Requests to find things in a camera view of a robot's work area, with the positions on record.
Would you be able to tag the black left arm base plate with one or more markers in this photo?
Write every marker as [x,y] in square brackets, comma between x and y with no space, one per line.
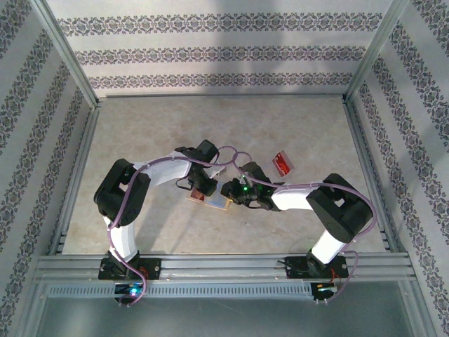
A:
[154,268]

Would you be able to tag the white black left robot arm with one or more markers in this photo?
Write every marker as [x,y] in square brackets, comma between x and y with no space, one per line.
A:
[165,173]

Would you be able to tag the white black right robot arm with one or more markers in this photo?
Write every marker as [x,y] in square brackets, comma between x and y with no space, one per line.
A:
[291,200]

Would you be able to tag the red packet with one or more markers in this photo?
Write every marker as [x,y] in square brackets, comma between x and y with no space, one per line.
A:
[289,164]

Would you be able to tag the aluminium front rail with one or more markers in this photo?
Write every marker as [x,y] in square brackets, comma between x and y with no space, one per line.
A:
[228,267]

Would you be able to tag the aluminium frame post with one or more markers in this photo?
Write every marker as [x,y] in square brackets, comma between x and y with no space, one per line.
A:
[67,52]
[373,52]

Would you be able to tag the aluminium back rail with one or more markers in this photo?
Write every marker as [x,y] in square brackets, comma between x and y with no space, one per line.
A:
[224,95]

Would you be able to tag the aluminium side rail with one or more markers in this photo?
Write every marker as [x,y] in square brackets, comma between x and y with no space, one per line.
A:
[356,123]
[87,140]

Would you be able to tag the beige card holder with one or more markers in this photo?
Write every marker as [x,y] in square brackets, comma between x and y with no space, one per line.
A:
[217,201]

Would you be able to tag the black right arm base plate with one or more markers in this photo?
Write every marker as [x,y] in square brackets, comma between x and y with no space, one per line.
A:
[293,272]

